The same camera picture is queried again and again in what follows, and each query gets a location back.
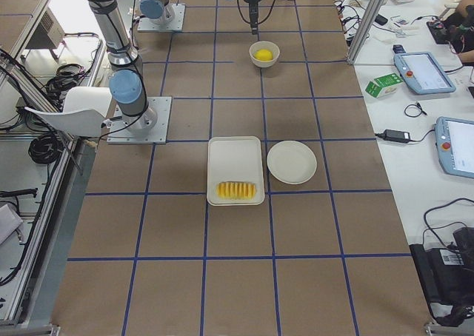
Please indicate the white ceramic bowl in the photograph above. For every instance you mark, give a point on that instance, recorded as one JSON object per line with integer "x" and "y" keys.
{"x": 264, "y": 45}

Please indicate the green white carton box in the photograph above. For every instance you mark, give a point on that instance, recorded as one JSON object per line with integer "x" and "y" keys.
{"x": 383, "y": 85}

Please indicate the rectangular white tray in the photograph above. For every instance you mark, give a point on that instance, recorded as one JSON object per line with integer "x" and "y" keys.
{"x": 235, "y": 158}

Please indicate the blue teach pendant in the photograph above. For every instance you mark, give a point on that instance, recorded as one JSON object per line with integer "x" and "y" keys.
{"x": 454, "y": 143}
{"x": 422, "y": 73}

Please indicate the black device bottom right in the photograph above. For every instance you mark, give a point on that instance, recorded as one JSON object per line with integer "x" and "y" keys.
{"x": 446, "y": 276}

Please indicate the lower blue teach pendant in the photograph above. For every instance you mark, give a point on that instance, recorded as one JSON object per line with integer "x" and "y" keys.
{"x": 454, "y": 143}

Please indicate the upper blue teach pendant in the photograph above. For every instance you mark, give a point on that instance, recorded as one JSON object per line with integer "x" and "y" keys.
{"x": 422, "y": 73}

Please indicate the aluminium frame post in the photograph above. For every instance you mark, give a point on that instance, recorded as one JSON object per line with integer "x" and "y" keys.
{"x": 360, "y": 37}

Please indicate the yellow lemon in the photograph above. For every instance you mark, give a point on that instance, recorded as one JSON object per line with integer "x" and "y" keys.
{"x": 263, "y": 55}

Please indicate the round white plate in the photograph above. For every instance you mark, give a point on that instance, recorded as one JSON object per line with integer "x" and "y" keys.
{"x": 292, "y": 162}

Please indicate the black power adapter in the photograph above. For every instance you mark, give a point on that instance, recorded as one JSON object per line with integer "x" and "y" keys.
{"x": 397, "y": 136}

